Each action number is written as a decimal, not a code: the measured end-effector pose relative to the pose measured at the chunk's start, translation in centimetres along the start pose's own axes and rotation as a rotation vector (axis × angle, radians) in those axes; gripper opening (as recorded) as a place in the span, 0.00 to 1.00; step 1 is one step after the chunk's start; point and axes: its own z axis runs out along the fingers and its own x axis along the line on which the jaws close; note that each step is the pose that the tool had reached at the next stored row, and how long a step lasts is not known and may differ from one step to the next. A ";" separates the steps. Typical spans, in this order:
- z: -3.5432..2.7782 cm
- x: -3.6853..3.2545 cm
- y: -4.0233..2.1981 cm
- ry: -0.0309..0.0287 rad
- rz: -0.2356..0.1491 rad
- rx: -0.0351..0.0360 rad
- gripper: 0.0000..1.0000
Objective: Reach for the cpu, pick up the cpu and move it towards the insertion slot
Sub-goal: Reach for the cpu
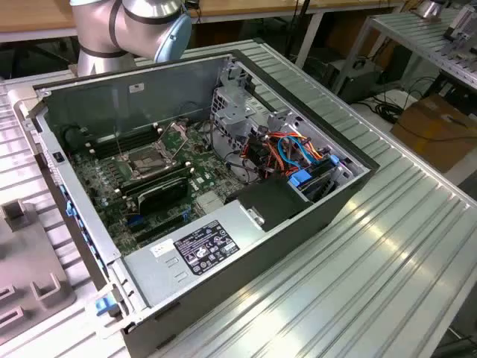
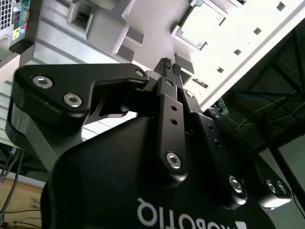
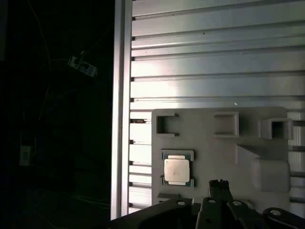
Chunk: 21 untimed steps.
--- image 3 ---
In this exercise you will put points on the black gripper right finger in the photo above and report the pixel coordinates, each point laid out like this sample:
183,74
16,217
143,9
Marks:
240,214

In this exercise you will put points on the silver green CPU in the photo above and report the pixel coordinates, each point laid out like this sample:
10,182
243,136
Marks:
176,170

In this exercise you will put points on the grey plastic parts rack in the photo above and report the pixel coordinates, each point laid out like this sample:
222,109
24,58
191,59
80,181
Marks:
214,155

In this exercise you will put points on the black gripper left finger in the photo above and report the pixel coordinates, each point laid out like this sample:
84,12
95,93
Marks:
212,214

